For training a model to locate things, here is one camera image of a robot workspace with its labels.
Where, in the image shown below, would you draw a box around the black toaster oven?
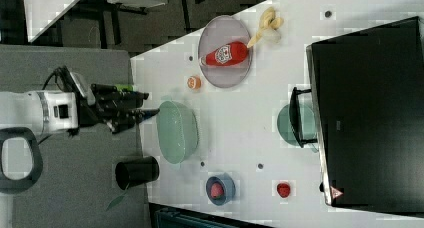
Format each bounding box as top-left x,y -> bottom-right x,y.
306,17 -> 424,217

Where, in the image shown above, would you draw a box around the black cables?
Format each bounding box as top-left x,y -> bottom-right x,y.
39,66 -> 73,146

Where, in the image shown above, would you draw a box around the peeled toy banana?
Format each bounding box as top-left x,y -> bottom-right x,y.
247,7 -> 284,48

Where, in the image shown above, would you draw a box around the green plastic strainer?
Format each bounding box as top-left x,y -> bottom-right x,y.
156,96 -> 199,167

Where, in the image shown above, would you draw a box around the red ketchup bottle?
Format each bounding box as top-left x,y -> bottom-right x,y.
200,41 -> 249,66

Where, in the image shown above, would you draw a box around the red toy strawberry on table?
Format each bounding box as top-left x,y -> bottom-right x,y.
277,183 -> 291,198

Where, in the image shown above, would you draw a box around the green round plate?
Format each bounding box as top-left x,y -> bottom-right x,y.
277,104 -> 318,153

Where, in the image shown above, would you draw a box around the blue bowl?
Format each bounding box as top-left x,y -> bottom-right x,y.
205,173 -> 236,206

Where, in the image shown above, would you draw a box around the grey round plate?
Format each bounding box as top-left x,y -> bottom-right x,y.
198,15 -> 253,88

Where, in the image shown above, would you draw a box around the black cylindrical cup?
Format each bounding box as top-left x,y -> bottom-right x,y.
115,156 -> 160,190

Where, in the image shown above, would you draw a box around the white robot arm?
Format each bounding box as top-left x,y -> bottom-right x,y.
1,84 -> 159,137

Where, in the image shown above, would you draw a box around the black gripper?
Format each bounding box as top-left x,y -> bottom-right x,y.
77,84 -> 160,134

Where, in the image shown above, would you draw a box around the toy orange slice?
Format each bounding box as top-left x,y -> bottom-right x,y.
187,76 -> 202,90

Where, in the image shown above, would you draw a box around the red toy strawberry in bowl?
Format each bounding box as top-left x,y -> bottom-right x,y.
210,182 -> 224,199

